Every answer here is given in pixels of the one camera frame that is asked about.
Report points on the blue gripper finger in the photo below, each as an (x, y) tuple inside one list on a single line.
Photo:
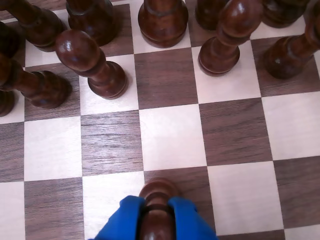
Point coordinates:
[(190, 225), (122, 222)]

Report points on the dark wooden pawn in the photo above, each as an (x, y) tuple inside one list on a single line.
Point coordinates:
[(282, 60), (156, 225), (47, 90), (217, 57), (6, 102), (107, 82)]

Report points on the dark wooden queen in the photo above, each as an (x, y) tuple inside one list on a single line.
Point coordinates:
[(92, 22)]

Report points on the wooden chessboard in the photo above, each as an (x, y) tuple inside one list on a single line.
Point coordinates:
[(170, 135)]

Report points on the dark wooden king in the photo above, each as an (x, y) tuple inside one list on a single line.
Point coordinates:
[(162, 27)]

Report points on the dark wooden bishop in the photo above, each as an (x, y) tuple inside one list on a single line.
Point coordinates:
[(207, 15), (42, 30)]

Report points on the dark wooden knight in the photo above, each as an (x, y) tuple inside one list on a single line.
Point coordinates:
[(8, 40), (282, 15)]

